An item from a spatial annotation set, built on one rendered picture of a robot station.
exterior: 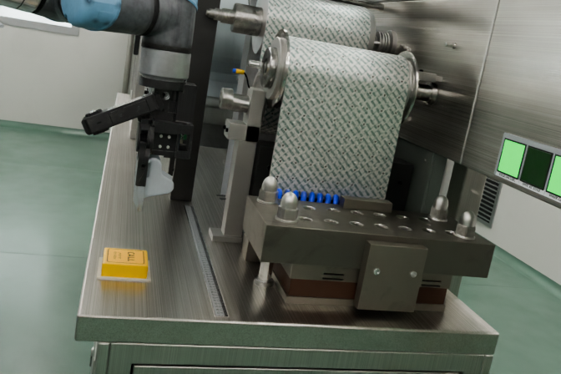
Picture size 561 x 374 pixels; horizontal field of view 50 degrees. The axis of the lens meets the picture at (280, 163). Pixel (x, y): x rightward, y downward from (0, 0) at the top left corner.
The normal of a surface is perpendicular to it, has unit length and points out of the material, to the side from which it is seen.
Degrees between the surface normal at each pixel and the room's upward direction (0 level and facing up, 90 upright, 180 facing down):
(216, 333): 90
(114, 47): 90
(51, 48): 90
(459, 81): 90
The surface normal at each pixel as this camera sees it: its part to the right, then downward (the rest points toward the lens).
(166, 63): 0.20, 0.22
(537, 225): -0.96, -0.11
